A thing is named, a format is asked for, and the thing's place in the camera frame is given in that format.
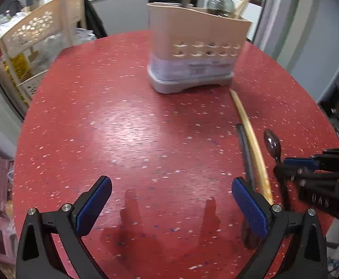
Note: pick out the beige plastic basket cart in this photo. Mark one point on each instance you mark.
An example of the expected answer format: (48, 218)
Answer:
(41, 20)

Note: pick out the grey base cabinets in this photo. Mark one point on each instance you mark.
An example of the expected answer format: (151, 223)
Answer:
(122, 14)

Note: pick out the clear bags in cart tier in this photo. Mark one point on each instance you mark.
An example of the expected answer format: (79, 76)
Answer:
(76, 39)

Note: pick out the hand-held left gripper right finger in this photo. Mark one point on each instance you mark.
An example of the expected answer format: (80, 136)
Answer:
(250, 206)

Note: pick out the dark hanging cloth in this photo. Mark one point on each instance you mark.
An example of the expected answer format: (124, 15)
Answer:
(95, 20)

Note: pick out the yellow package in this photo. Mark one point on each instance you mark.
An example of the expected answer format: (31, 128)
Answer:
(16, 66)

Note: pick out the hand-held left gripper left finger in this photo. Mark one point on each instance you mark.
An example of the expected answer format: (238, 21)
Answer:
(95, 205)

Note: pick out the beige utensil holder grey base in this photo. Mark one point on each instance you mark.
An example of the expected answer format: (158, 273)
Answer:
(186, 35)

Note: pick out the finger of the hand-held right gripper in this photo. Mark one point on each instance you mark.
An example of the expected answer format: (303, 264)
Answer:
(291, 174)
(300, 163)

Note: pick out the light bamboo chopstick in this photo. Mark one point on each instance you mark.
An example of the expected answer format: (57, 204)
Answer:
(253, 142)

